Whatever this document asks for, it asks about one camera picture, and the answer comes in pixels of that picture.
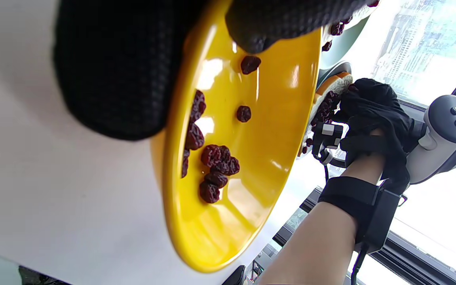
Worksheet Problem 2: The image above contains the person's right hand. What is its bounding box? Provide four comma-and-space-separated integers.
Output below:
333, 78, 424, 194

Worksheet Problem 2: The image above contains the person's left hand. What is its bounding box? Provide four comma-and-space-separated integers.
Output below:
53, 0, 375, 141

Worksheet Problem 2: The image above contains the yellow bowl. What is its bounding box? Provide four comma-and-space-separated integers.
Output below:
151, 0, 323, 274

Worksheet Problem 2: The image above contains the pile of dark cranberries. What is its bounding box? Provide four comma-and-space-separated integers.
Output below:
180, 55, 262, 204

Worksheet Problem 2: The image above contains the person's right forearm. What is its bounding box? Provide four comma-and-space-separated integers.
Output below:
258, 152, 387, 285

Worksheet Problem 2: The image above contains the grey tracking controller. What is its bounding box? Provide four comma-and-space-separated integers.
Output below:
404, 94, 456, 184

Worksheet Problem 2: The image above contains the green plate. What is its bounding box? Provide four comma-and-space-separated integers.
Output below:
318, 14, 371, 72

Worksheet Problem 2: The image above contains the black wrist sensor box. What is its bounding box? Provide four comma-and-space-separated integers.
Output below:
318, 176, 407, 254

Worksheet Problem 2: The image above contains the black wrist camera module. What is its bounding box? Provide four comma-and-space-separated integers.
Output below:
312, 122, 344, 165

